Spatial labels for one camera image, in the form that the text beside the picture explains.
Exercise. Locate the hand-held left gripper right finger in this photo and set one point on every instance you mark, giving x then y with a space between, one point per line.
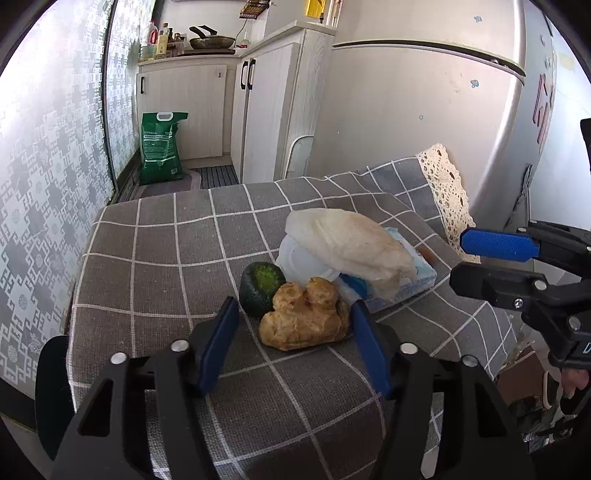
371 350

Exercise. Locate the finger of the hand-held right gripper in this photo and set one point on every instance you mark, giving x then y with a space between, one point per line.
485 281
498 244

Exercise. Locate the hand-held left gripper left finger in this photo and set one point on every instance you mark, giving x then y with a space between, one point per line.
217 344

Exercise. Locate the small brown date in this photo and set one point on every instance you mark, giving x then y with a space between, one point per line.
425 253

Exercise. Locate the green squash piece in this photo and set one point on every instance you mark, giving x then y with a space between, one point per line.
258 288

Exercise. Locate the ginger root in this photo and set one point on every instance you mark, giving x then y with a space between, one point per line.
300 318

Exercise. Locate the white plastic container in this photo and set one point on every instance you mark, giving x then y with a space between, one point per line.
300 265

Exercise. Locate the dark green trash bin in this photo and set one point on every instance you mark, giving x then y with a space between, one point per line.
51 392

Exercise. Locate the person's right hand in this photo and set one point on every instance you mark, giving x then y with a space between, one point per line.
572 383

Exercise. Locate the blue tissue pack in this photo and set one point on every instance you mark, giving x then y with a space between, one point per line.
422 273

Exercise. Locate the cream lace cloth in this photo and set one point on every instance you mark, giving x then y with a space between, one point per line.
443 184

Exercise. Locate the grey checked tablecloth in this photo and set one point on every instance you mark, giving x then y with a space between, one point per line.
161 258

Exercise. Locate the red fridge sticker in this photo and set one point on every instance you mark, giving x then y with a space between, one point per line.
542 110

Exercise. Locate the striped grey floor runner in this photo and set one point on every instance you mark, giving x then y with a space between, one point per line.
219 177

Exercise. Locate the silver refrigerator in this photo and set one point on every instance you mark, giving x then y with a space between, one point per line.
392 115

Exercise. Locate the oval grey floor mat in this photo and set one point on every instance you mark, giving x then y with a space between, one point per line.
191 177

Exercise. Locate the white folded table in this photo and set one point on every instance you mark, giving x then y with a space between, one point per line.
298 157

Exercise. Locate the green rice bag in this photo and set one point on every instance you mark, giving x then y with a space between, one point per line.
161 147

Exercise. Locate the white single-door kitchen cabinet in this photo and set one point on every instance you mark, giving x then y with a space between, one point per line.
184 106

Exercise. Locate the white double-door kitchen cabinet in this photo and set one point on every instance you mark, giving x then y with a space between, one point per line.
268 106

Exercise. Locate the hanging kitchen utensil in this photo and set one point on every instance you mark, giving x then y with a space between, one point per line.
329 11
337 10

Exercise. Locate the black cooktop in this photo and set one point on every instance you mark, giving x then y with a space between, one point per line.
207 52

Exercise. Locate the yellow cutting board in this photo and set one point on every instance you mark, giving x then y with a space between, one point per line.
315 7

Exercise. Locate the frying pan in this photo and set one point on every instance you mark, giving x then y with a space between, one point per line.
212 42

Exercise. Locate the dark sauce bottles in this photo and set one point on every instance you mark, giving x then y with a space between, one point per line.
177 42

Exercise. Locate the yellow oil bottle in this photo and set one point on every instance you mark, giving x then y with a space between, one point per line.
162 42

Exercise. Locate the clear oil bottle red cap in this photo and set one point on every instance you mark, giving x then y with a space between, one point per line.
149 44

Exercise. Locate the wall spice rack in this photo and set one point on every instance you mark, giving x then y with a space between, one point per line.
254 8

